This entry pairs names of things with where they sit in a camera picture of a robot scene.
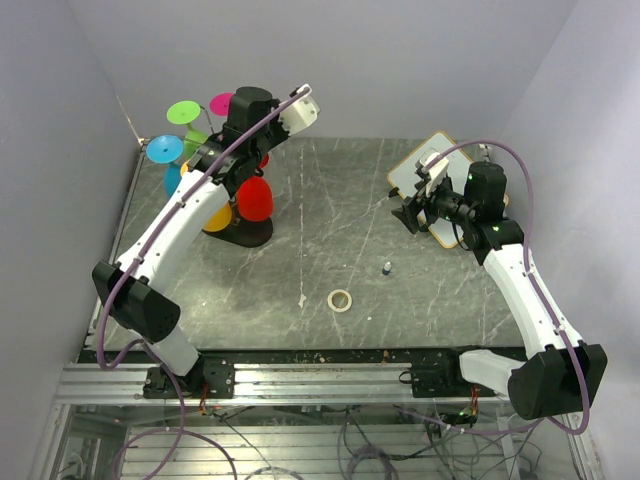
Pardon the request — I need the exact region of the orange plastic wine glass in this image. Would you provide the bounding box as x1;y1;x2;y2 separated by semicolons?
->
174;163;233;235

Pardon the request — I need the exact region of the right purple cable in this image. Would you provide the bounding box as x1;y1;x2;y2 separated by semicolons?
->
394;139;591;436

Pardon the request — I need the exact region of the red plastic wine glass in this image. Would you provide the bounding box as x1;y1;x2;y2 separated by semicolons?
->
236;174;274;222

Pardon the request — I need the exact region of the aluminium mounting rail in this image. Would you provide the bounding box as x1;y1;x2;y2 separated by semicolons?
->
54;353;507;406

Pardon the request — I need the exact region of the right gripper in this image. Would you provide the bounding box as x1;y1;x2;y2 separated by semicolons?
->
392;173;476;233

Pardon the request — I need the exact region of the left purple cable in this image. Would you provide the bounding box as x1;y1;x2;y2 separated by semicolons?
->
97;87;314;480

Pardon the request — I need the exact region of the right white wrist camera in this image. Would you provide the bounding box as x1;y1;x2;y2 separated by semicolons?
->
415;151;449;196

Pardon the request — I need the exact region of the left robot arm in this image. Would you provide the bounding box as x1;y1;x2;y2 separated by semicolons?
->
92;85;318;397

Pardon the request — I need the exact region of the copper wire glass rack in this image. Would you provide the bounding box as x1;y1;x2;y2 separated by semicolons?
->
192;94;275;248

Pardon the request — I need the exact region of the white tape roll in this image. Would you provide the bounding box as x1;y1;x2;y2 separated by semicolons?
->
327;289;353;313

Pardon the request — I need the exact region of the purple cable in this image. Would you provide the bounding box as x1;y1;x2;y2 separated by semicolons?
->
394;139;591;436
97;87;314;480

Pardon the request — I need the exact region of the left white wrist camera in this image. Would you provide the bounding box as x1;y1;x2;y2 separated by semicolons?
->
279;84;320;136

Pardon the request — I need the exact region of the pink plastic wine glass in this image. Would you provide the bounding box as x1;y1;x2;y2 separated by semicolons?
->
209;92;233;124

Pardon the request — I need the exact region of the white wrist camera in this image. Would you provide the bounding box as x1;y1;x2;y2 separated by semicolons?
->
415;151;449;196
279;84;320;136

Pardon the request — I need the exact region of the white board yellow rim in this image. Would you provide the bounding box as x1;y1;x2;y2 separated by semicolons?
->
387;132;524;262

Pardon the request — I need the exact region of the blue plastic wine glass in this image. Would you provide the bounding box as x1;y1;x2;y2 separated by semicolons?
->
146;135;184;197

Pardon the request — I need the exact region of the green plastic wine glass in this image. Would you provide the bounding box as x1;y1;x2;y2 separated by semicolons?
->
166;100;214;162

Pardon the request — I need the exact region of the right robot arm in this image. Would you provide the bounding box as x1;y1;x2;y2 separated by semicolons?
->
388;160;607;420

